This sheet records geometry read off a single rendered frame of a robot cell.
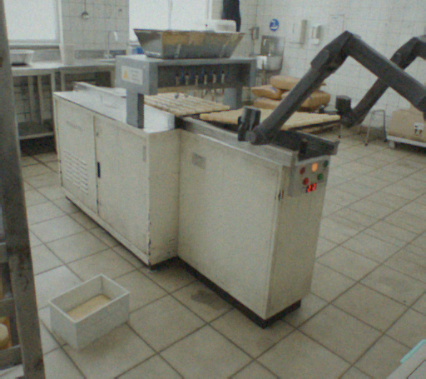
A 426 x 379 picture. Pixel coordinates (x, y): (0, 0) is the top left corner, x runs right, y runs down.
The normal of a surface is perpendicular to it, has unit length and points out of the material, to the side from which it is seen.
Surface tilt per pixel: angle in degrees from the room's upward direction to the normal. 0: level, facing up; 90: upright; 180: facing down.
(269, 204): 90
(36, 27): 90
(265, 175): 90
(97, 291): 90
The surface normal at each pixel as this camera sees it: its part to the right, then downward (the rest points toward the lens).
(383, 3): -0.73, 0.19
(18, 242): 0.47, 0.32
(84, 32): 0.68, 0.28
